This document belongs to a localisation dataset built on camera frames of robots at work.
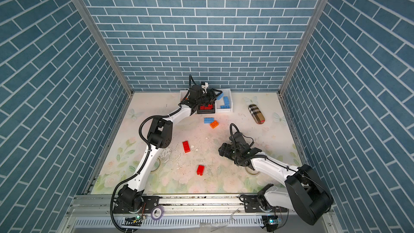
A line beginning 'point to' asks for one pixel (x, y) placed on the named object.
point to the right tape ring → (250, 171)
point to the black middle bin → (199, 111)
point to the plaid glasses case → (257, 114)
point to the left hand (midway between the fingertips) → (224, 95)
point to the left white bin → (183, 94)
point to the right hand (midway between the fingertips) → (223, 152)
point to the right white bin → (227, 92)
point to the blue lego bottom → (225, 107)
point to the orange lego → (214, 124)
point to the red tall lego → (186, 146)
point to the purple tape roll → (161, 211)
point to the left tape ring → (159, 166)
